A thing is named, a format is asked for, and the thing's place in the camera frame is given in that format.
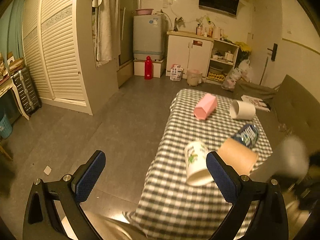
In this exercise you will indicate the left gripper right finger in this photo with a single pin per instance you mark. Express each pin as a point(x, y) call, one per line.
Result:
point(270, 218)

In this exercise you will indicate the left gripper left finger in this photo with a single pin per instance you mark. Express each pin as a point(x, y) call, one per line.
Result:
point(41, 219)

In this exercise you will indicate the grey plastic cup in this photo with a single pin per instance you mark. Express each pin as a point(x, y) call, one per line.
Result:
point(289, 159)

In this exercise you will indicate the brown paper cup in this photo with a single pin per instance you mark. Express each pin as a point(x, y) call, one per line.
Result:
point(238, 156)

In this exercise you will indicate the white floral paper cup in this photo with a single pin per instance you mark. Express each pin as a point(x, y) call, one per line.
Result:
point(197, 173)

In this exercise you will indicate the plain white cup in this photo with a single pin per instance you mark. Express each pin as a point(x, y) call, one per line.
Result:
point(240, 110)

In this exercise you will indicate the pink hexagonal cup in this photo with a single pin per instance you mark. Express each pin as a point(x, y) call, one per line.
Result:
point(205, 106)

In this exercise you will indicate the grey white checkered tablecloth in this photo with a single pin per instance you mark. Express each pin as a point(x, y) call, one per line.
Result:
point(180, 199)

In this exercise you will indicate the olive green sofa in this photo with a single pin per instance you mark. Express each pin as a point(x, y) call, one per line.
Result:
point(294, 111)

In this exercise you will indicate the magazine on sofa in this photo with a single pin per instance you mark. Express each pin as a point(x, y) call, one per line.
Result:
point(259, 104)

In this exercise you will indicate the blue laundry basket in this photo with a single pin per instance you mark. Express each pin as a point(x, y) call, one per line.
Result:
point(5, 127)

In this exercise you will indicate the silver ribbed suitcase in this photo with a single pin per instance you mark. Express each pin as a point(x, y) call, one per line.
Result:
point(27, 93)

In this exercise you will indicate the white plastic bag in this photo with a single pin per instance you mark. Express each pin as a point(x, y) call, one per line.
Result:
point(243, 72)

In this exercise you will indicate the small round trash bin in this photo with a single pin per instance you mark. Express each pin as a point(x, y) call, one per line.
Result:
point(194, 77)

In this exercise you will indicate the white entrance door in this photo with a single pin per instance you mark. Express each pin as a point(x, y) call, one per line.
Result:
point(266, 35)

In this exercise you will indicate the open white shelf unit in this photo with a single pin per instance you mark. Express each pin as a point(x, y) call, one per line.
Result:
point(222, 61)

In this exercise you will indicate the white printed bag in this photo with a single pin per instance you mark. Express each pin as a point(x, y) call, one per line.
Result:
point(176, 72)

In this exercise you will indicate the white kitchen cabinet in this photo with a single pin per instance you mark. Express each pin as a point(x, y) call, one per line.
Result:
point(190, 51)

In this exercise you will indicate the red thermos bottle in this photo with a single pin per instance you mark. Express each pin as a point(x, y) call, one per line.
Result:
point(148, 68)

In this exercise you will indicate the white washing machine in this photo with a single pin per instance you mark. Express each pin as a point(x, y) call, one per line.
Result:
point(149, 33)

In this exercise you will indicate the white louvered wardrobe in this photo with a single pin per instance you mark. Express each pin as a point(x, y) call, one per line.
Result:
point(59, 50)

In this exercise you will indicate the pink basin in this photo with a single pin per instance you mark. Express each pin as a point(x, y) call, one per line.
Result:
point(144, 11)

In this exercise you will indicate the hanging white towel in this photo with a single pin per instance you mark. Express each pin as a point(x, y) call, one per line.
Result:
point(107, 30)

